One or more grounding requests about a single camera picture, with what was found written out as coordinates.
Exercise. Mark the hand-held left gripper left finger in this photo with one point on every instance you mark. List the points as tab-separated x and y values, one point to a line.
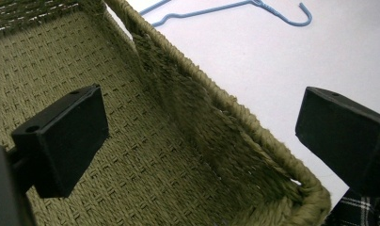
64	141

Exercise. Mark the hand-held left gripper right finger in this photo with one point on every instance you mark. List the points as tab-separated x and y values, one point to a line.
348	138

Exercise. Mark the green woven basket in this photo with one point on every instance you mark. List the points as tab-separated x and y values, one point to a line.
122	132

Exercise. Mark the black white plaid cloth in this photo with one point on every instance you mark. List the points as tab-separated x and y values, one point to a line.
360	210

